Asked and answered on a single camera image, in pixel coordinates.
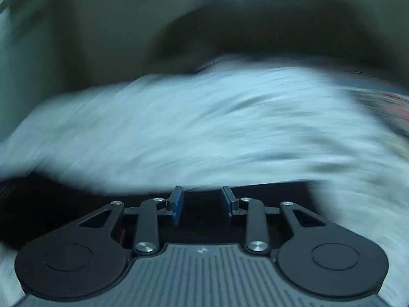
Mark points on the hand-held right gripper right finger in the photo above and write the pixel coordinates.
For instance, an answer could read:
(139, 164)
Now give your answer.
(227, 206)

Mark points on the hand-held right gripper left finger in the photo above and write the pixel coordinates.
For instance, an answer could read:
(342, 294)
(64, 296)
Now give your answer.
(176, 206)

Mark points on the black pants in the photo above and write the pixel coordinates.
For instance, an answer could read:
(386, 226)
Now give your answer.
(57, 201)

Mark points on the white blanket with script print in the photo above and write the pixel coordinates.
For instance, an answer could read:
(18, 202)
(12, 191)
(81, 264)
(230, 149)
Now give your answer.
(191, 128)

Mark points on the dark scalloped headboard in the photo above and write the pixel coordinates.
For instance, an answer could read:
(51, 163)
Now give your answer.
(287, 28)

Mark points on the colourful patterned cloth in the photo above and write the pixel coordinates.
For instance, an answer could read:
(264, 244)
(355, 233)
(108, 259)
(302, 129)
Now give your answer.
(388, 108)

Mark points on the frosted glass sliding door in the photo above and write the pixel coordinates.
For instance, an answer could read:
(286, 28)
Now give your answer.
(25, 54)

